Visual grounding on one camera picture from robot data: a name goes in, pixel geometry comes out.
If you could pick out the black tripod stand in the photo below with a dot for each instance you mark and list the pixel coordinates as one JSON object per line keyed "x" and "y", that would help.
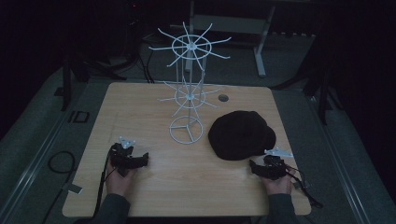
{"x": 93, "y": 67}

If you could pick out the white metal desk frame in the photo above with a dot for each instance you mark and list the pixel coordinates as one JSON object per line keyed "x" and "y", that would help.
{"x": 236, "y": 28}

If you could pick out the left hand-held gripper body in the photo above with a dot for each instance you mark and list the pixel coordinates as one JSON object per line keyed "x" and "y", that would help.
{"x": 124, "y": 155}

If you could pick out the grey tape strip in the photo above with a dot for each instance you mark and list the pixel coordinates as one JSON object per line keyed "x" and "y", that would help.
{"x": 72, "y": 187}

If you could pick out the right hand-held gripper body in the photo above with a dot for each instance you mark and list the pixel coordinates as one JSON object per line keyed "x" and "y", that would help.
{"x": 274, "y": 165}

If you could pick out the dark metal stand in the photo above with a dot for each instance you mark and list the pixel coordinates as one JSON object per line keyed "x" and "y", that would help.
{"x": 320, "y": 90}

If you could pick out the person's right hand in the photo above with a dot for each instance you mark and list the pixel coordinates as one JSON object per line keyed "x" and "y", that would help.
{"x": 278, "y": 184}

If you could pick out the black cap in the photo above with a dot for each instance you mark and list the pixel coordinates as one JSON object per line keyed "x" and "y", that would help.
{"x": 241, "y": 134}

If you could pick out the black rectangular floor bracket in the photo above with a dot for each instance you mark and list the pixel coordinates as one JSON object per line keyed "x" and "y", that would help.
{"x": 79, "y": 117}

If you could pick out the person's left hand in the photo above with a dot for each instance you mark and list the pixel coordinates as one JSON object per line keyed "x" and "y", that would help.
{"x": 119, "y": 182}

